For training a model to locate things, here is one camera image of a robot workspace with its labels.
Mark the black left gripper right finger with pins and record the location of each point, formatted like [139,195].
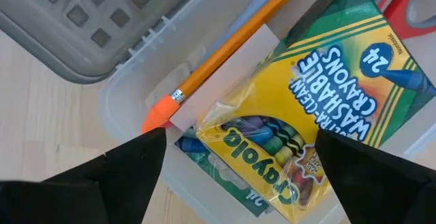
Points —
[381,190]

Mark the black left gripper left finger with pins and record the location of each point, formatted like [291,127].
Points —
[95,193]

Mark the yellow green crayon box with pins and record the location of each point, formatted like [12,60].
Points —
[306,94]

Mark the pink sticky note pad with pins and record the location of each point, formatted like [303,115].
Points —
[235,74]

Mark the orange pencil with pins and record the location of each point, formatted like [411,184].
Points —
[221,57]

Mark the purple pen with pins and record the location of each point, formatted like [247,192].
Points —
[253,7]

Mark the clear pencil box grey lid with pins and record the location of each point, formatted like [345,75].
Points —
[85,13]

